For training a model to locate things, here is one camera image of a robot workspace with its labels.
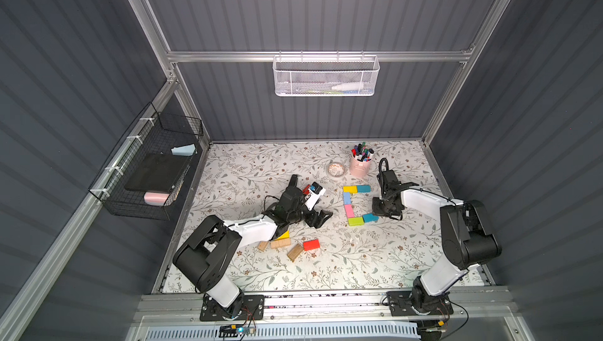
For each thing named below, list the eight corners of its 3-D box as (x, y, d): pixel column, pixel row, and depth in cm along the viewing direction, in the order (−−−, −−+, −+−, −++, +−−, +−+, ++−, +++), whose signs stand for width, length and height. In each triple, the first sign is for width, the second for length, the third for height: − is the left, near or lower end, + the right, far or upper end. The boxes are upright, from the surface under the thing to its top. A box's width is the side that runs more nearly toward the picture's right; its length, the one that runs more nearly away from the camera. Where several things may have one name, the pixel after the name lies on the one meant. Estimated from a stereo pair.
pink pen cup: (350, 178, 108) (354, 159, 98) (348, 167, 113) (352, 148, 102) (369, 178, 108) (375, 159, 98) (366, 167, 113) (372, 148, 102)
